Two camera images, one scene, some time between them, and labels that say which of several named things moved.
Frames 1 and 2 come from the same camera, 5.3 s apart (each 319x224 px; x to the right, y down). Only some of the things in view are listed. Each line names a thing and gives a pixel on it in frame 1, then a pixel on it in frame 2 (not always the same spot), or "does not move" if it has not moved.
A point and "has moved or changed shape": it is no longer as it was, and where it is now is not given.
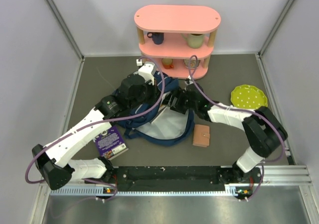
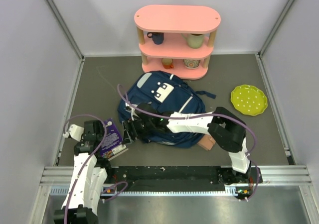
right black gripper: [179, 94] -> [131, 125]
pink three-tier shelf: [177, 39] does not move
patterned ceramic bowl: [192, 63] does not move
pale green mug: [194, 40] does not move
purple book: [110, 144] does not move
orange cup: [167, 62] does not move
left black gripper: [155, 93] -> [101, 133]
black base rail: [170, 178] does not move
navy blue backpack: [160, 125] has moved or changed shape
